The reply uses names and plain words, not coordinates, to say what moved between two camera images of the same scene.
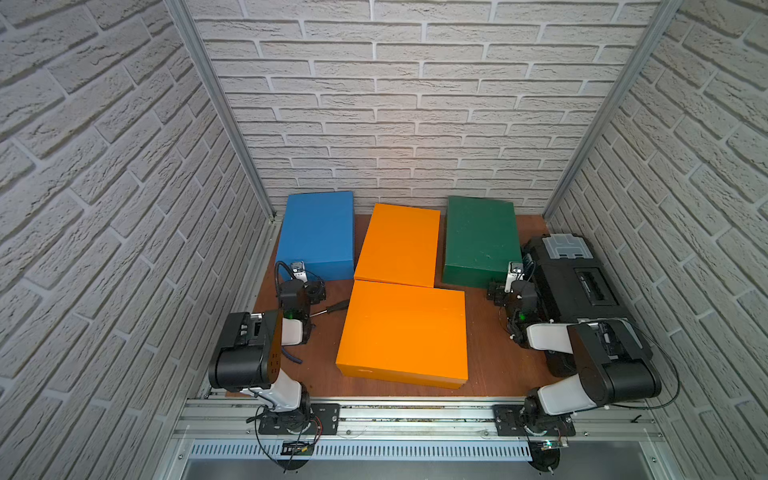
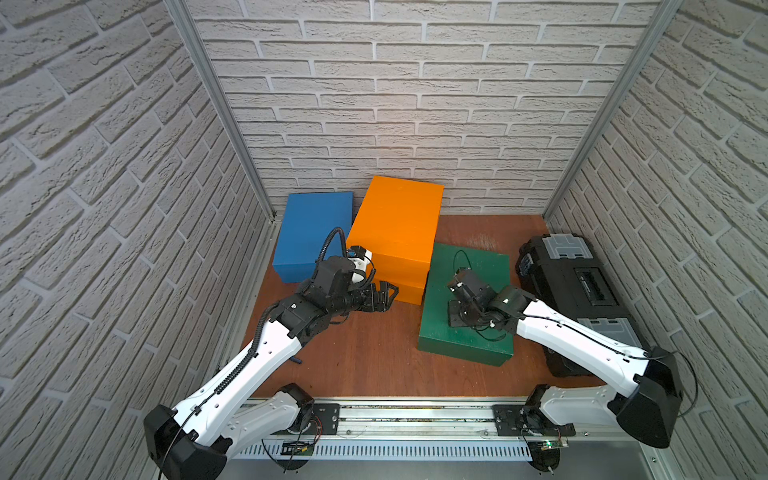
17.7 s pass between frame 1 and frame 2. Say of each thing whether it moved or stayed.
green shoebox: moved
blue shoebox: stayed
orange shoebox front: moved
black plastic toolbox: stayed
